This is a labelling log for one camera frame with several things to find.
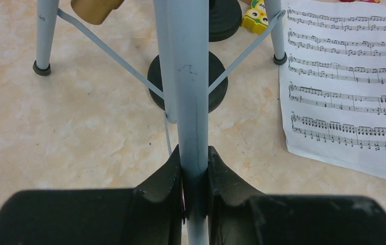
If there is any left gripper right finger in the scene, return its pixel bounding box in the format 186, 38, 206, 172
208, 146, 386, 244

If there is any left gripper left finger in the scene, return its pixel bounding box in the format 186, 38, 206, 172
0, 149, 183, 244

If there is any sheet music page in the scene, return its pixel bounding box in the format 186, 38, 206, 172
279, 1, 386, 179

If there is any blue music stand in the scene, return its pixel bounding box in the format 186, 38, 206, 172
33, 1, 286, 244

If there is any yellow owl toy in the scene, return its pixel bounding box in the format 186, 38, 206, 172
241, 0, 269, 34

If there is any black microphone stand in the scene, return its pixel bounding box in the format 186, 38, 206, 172
147, 1, 242, 130

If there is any gold toy microphone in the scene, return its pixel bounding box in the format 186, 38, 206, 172
70, 0, 124, 25

